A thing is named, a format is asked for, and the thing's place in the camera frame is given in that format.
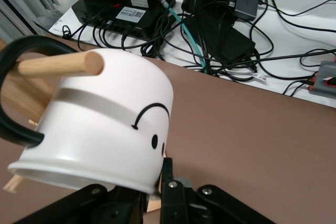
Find brown table mat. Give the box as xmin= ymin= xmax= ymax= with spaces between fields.
xmin=0 ymin=35 xmax=336 ymax=224

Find white smiley mug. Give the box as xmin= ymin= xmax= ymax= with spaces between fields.
xmin=0 ymin=35 xmax=175 ymax=195

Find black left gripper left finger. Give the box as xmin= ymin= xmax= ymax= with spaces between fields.
xmin=15 ymin=184 xmax=148 ymax=224

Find teal cable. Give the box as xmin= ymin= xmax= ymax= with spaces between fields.
xmin=157 ymin=0 xmax=211 ymax=74

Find grey and orange device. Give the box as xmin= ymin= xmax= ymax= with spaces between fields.
xmin=308 ymin=60 xmax=336 ymax=97

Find flat black box with label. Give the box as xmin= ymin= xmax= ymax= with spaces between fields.
xmin=71 ymin=0 xmax=176 ymax=40

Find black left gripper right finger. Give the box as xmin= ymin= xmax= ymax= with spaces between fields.
xmin=160 ymin=157 xmax=276 ymax=224

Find wooden mug stand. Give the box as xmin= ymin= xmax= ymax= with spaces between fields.
xmin=0 ymin=37 xmax=166 ymax=213

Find tangled black cables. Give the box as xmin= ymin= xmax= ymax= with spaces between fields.
xmin=61 ymin=0 xmax=336 ymax=98

